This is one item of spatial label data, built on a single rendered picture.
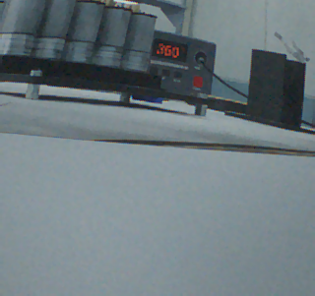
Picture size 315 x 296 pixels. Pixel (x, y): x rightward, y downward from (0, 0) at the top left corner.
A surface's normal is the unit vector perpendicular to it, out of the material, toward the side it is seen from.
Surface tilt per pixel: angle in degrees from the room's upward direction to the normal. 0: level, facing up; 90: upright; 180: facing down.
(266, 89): 90
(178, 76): 90
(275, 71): 90
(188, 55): 90
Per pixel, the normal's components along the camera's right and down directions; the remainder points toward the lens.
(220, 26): -0.72, -0.07
